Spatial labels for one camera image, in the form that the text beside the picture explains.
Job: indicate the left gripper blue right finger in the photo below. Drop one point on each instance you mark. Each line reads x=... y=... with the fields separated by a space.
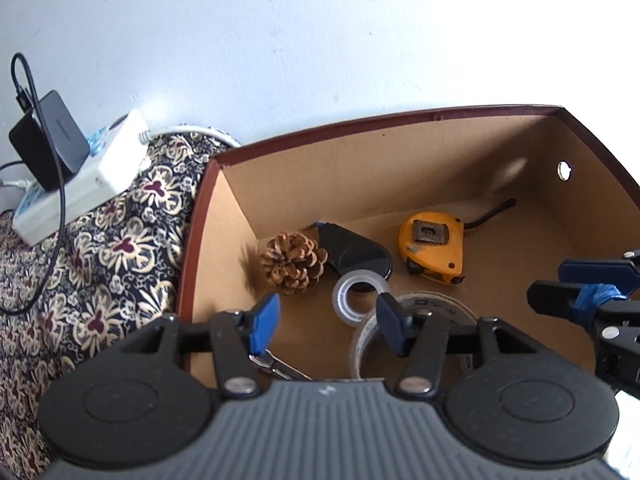
x=421 y=339

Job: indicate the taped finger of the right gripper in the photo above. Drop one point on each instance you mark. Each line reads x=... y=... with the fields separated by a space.
x=581 y=304

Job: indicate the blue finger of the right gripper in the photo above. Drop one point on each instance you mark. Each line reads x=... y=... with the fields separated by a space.
x=600 y=272

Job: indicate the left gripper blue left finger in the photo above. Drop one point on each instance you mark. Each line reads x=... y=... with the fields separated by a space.
x=234 y=337

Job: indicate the large packing tape roll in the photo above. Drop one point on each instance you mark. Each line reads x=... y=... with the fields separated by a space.
x=403 y=333

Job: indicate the silver nail clipper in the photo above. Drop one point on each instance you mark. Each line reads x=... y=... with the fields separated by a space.
x=269 y=363

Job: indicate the pine cone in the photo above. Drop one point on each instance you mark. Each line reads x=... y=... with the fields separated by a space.
x=292 y=262

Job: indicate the small clear tape roll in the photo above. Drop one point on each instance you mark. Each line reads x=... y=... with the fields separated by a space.
x=342 y=308

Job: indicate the orange tape measure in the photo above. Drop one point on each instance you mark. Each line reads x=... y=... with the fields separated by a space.
x=431 y=243

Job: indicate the black tape dispenser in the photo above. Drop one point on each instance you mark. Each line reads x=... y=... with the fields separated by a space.
x=349 y=251

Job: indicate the brown cardboard shoe box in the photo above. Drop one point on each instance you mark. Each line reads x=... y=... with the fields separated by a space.
x=473 y=203

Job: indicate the floral patterned cloth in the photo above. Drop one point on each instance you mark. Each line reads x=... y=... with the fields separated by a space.
x=118 y=269

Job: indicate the white power strip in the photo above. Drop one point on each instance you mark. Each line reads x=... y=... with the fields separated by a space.
x=116 y=157

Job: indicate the black power adapter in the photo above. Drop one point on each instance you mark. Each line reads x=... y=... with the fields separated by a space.
x=55 y=152

